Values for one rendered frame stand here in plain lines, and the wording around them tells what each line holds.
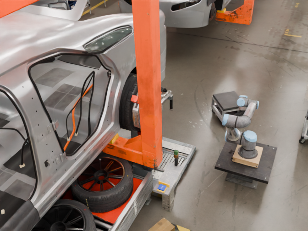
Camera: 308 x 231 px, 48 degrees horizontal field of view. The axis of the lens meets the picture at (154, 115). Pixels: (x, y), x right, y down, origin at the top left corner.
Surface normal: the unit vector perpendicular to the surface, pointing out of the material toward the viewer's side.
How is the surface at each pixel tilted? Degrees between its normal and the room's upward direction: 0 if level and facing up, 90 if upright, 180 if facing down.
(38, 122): 80
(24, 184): 0
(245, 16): 90
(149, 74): 90
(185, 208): 0
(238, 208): 0
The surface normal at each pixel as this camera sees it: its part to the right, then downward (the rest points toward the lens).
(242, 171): -0.04, -0.80
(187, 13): 0.06, 0.58
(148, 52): -0.43, 0.55
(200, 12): 0.44, 0.53
